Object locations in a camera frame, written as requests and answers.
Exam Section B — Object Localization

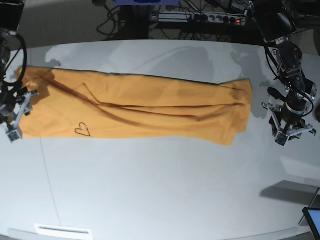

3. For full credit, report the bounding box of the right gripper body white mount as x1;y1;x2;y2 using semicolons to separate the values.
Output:
0;89;39;133

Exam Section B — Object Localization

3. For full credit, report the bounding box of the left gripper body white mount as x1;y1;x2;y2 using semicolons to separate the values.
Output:
261;102;317;140

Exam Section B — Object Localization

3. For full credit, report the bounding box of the orange yellow T-shirt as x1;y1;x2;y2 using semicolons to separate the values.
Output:
19;67;253;146

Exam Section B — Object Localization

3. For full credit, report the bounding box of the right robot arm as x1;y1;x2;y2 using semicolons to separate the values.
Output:
0;0;39;142

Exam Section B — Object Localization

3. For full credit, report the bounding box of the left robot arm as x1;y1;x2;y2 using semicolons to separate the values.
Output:
248;0;317;147

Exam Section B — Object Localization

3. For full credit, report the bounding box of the tablet with blue screen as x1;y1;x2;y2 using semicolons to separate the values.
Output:
302;207;320;240

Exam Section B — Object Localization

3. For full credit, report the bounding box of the white power strip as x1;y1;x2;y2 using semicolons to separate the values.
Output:
150;11;247;26

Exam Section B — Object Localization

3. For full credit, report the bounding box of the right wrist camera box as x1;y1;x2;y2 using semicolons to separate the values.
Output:
6;128;23;143

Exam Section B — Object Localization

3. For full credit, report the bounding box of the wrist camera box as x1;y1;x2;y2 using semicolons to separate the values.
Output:
274;131;290;147
6;128;23;143

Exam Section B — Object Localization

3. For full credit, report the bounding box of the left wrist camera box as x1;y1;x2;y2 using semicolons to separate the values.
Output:
274;131;290;147

